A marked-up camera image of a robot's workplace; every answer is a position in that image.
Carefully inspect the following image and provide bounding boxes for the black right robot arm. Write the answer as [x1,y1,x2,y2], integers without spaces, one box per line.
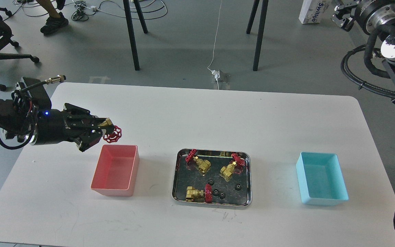
[332,0,395,105]

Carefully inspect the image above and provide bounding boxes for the brass valve top middle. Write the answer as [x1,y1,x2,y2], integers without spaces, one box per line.
[185,149,211,175]

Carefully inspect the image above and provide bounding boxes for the pink plastic box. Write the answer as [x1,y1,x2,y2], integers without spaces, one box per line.
[91,144,140,197]

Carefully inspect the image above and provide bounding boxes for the black stand leg right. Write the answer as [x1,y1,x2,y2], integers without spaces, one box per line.
[246,0,269,71]

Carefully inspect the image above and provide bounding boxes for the black stand leg left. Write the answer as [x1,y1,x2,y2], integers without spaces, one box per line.
[123,0,148,71]

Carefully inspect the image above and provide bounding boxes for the white cardboard box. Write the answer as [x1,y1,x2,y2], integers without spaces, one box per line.
[298,0,332,24]

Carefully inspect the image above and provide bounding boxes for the light blue plastic box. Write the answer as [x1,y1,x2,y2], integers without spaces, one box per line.
[295,152,349,206]

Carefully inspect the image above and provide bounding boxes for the brass valve red handwheel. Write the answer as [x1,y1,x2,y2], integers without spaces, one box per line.
[98,118,122,143]

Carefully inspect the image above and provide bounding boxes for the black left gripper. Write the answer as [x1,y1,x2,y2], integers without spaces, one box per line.
[30,103,113,152]

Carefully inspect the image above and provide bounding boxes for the person's black shoe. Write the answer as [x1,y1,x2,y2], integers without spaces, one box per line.
[40,12,69,35]

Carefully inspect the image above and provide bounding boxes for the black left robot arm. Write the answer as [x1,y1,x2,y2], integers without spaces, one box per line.
[0,75,122,152]

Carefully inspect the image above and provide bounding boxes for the white power adapter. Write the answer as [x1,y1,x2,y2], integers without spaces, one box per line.
[211,69,227,83]

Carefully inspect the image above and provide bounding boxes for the black stand leg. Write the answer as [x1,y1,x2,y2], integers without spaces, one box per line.
[246,0,269,71]
[123,0,148,71]

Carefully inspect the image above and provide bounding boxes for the brass valve right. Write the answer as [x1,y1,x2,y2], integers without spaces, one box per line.
[220,153,246,182]

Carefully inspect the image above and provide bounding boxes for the black floor cables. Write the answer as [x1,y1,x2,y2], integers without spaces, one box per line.
[12,0,168,22]

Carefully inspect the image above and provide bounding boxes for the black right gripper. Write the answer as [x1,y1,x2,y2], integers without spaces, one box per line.
[331,0,367,32]

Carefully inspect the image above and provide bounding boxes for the white cable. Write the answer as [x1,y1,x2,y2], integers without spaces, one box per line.
[207,0,223,90]

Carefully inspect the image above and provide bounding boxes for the steel metal tray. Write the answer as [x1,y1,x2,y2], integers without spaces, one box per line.
[171,149,252,207]

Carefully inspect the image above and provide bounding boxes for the brass valve bottom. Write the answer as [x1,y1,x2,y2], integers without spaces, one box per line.
[185,184,213,203]

